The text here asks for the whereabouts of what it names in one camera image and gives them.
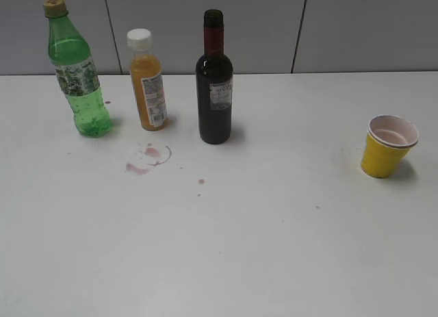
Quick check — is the orange juice bottle white cap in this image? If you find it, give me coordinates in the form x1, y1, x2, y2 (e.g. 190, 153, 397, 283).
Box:
127, 29, 168, 131

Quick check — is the yellow paper cup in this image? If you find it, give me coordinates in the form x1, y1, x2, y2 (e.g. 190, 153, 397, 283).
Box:
361, 115, 420, 179

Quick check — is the dark red wine bottle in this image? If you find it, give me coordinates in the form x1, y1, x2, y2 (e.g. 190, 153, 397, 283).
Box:
196, 9, 233, 144

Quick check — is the green plastic soda bottle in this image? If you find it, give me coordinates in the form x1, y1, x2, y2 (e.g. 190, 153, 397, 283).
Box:
43, 0, 112, 138

